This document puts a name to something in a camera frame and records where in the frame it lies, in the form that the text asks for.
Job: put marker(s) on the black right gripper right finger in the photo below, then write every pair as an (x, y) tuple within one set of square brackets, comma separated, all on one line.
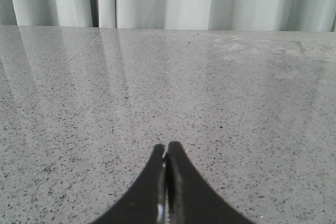
[(191, 199)]

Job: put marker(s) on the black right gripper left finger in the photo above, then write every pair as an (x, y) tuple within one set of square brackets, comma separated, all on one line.
[(144, 201)]

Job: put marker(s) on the white pleated curtain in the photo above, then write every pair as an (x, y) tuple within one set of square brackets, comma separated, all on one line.
[(265, 15)]

